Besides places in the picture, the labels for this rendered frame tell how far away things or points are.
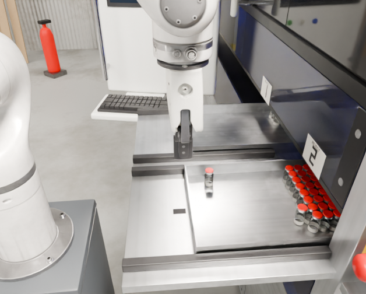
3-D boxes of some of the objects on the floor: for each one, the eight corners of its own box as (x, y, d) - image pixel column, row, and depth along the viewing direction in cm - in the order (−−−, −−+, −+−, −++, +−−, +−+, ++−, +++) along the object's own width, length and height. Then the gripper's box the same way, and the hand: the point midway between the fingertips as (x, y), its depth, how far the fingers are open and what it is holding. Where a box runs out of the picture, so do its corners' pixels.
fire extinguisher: (69, 70, 397) (57, 17, 362) (66, 78, 375) (53, 23, 340) (46, 71, 393) (32, 18, 358) (42, 79, 371) (27, 23, 336)
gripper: (156, 38, 51) (161, 135, 61) (156, 70, 39) (162, 185, 49) (202, 37, 51) (199, 133, 62) (217, 69, 39) (210, 183, 49)
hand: (182, 146), depth 54 cm, fingers closed
